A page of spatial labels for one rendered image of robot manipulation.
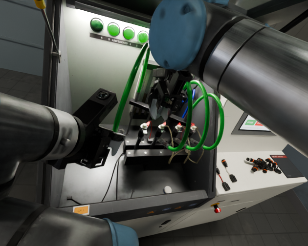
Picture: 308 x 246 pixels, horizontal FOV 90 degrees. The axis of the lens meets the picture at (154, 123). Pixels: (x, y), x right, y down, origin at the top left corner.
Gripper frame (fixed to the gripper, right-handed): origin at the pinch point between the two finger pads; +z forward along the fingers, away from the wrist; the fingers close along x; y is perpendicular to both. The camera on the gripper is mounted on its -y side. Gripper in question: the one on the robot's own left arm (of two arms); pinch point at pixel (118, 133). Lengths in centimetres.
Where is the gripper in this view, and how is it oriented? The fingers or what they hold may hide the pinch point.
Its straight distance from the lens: 45.5
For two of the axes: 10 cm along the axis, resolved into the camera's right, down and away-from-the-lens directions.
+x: 9.2, 3.0, -2.4
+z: 2.0, 1.6, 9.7
